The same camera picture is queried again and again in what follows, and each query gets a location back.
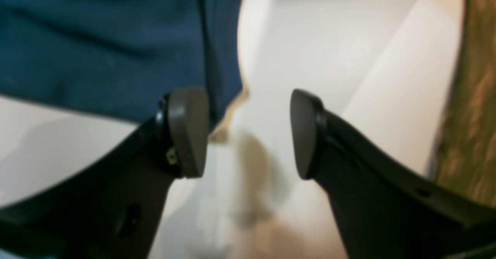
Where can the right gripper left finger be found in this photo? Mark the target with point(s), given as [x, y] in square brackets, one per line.
[112, 209]

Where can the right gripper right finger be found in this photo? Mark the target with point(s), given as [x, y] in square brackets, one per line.
[382, 209]

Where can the dark blue T-shirt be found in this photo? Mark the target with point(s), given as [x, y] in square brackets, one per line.
[118, 57]

